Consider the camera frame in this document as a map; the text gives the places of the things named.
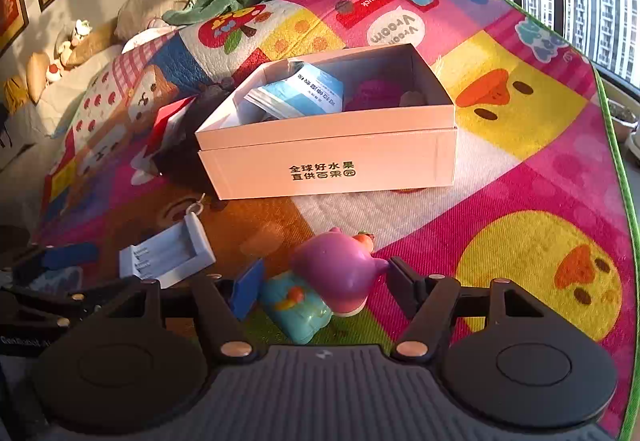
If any pink and teal pig toy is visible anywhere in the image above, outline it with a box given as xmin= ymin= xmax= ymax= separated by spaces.
xmin=259 ymin=227 xmax=392 ymax=347

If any pink toy net scoop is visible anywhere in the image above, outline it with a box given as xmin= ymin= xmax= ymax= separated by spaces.
xmin=345 ymin=77 xmax=407 ymax=113

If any white bedding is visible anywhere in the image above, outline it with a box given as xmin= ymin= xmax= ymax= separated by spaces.
xmin=0 ymin=44 xmax=126 ymax=149

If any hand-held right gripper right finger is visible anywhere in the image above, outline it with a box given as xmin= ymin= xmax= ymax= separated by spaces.
xmin=389 ymin=256 xmax=531 ymax=358

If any white cardboard box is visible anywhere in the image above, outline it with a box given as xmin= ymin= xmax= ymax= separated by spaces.
xmin=194 ymin=44 xmax=459 ymax=201

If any small potted plant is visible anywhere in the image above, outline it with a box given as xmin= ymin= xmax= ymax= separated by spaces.
xmin=604 ymin=100 xmax=640 ymax=143

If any beige pillow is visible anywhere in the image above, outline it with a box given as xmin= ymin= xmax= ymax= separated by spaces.
xmin=114 ymin=0 xmax=201 ymax=42

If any colourful printed play mat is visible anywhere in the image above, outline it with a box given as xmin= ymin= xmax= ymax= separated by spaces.
xmin=30 ymin=0 xmax=640 ymax=441

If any blue wet wipes packet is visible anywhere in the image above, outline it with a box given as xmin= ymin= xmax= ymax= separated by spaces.
xmin=244 ymin=62 xmax=346 ymax=120

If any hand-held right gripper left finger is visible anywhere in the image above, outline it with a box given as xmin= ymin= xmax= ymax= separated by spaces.
xmin=120 ymin=260 xmax=267 ymax=359

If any tan plush toy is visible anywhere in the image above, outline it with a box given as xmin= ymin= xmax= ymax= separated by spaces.
xmin=62 ymin=20 xmax=121 ymax=69

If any red and white packet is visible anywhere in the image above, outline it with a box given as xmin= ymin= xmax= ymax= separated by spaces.
xmin=149 ymin=95 xmax=199 ymax=163

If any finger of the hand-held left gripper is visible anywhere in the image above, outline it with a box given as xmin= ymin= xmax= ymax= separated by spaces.
xmin=11 ymin=243 xmax=100 ymax=291
xmin=0 ymin=287 xmax=102 ymax=328

